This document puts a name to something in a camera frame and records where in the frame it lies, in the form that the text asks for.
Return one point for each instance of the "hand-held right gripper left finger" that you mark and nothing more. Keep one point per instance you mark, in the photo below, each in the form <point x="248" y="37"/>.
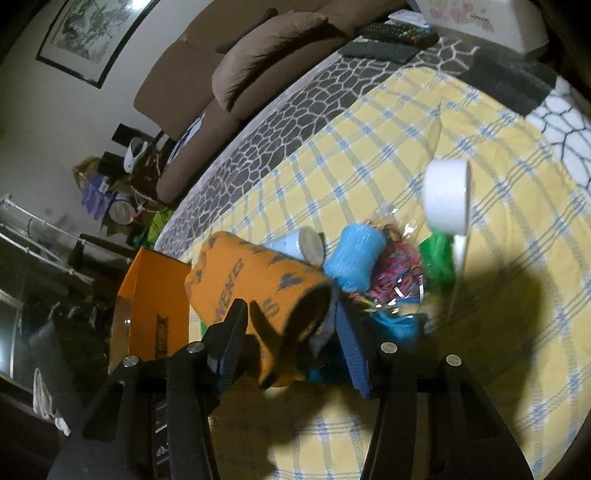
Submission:
<point x="231" y="341"/>

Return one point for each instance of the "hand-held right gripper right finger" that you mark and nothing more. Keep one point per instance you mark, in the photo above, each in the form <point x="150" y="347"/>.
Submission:
<point x="351" y="355"/>

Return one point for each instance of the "orange towel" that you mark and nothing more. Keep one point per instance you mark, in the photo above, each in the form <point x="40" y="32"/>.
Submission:
<point x="231" y="281"/>

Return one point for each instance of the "orange cardboard box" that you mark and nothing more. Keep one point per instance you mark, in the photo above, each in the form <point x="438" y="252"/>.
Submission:
<point x="152" y="295"/>

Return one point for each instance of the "bag of colourful rubber bands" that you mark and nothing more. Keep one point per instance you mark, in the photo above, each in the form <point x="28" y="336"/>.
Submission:
<point x="392" y="272"/>

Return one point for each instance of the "light blue thread spool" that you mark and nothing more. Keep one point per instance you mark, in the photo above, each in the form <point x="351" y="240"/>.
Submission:
<point x="353" y="258"/>

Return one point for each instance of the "green thread spool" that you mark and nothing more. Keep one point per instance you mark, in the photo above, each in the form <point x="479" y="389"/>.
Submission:
<point x="438" y="254"/>

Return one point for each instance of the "light blue cylindrical bottle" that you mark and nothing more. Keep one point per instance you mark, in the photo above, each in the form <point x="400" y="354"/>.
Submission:
<point x="295" y="244"/>

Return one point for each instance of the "green bag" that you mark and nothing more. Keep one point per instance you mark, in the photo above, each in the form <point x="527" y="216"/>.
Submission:
<point x="157" y="221"/>

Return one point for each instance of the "round white orange tin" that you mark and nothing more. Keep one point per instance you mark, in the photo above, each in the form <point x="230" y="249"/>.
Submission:
<point x="121" y="210"/>

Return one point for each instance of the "blue cardboard packs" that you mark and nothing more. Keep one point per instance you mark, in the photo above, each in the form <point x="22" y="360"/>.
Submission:
<point x="94" y="194"/>

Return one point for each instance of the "yellow plaid cloth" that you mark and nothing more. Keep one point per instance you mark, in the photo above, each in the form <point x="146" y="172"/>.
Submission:
<point x="369" y="152"/>

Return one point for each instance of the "white handheld appliance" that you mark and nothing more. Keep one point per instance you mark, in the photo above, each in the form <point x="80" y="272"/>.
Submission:
<point x="134" y="154"/>

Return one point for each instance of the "papers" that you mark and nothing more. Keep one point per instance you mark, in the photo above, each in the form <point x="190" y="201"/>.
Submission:
<point x="187" y="134"/>

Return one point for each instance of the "black speaker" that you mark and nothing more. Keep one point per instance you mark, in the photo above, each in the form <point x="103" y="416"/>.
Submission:
<point x="124" y="134"/>
<point x="111" y="164"/>

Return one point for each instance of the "brown paper bag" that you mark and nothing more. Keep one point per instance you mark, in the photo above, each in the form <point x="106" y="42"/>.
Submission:
<point x="87" y="168"/>

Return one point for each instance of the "grey stone-pattern table cover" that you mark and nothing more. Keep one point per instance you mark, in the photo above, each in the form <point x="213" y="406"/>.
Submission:
<point x="295" y="120"/>

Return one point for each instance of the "white pipe rack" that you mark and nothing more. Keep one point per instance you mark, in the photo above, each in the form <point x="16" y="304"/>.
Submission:
<point x="27" y="217"/>

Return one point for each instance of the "brown sofa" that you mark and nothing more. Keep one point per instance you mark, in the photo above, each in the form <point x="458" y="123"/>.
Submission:
<point x="194" y="69"/>

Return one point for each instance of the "large brown cushion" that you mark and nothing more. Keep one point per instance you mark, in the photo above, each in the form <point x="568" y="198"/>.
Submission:
<point x="272" y="50"/>

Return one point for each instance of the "plain black remote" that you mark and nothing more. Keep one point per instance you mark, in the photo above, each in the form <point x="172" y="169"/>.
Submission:
<point x="378" y="50"/>

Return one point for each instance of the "black bristly brush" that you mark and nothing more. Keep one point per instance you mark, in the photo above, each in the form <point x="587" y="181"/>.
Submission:
<point x="512" y="78"/>

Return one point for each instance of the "black remote coloured buttons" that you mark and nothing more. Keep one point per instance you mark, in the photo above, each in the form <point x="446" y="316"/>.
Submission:
<point x="397" y="33"/>

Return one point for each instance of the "white tissue box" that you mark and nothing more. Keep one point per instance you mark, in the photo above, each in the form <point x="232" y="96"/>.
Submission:
<point x="480" y="18"/>

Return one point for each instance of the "framed wall picture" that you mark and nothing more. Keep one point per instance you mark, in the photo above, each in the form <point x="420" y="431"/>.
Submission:
<point x="87" y="32"/>

